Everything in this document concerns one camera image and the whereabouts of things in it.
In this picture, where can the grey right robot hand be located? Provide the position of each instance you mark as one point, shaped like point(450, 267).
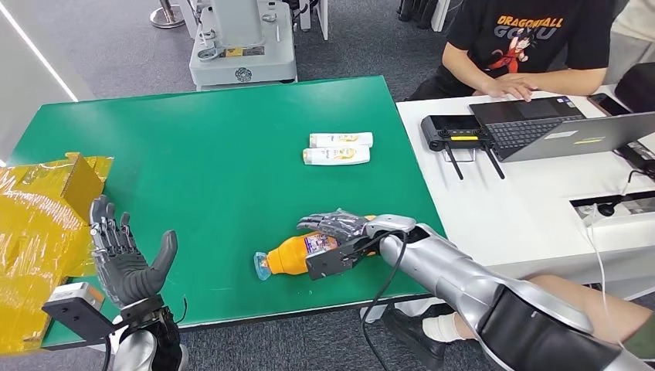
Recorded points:
point(338, 224)

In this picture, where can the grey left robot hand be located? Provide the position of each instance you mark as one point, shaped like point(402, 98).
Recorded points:
point(123, 276)

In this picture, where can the orange bottle with clear cap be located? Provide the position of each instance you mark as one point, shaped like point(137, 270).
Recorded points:
point(289, 256)

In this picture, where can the white robot base machine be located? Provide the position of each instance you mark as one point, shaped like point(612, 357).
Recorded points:
point(243, 46)

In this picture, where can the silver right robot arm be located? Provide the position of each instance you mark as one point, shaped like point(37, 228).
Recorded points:
point(460, 276)

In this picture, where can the white shampoo bottle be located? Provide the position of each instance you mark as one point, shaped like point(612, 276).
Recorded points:
point(340, 140)
point(336, 155)

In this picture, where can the yellow taped cardboard box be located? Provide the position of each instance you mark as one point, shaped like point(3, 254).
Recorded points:
point(36, 230)

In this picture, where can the black controller with antennas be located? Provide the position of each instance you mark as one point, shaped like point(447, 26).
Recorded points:
point(450, 131)

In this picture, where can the black open laptop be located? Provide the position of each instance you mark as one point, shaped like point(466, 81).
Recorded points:
point(522, 125)

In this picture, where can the white furniture panel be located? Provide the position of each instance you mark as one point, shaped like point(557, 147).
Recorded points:
point(321, 15)

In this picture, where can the person's hand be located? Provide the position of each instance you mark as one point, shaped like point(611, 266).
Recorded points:
point(511, 89)

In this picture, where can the metal stanchion base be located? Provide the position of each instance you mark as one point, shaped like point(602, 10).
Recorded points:
point(166, 16)

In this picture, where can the silver laptop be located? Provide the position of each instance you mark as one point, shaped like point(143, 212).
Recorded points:
point(588, 136)

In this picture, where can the person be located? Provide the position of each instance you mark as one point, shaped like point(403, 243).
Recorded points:
point(527, 36)
point(632, 36)
point(614, 307)

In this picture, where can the black plug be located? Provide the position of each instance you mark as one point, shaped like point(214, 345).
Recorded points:
point(607, 209)

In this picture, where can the black smartphone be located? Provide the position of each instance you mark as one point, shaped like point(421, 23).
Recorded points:
point(609, 104)

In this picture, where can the black power adapter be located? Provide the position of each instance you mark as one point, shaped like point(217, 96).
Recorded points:
point(639, 157)

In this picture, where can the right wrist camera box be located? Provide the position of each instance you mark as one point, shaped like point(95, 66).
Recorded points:
point(330, 263)

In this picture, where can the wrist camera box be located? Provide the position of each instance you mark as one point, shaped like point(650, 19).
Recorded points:
point(330, 263)
point(71, 312)

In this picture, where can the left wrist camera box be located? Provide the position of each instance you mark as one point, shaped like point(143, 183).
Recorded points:
point(71, 312)

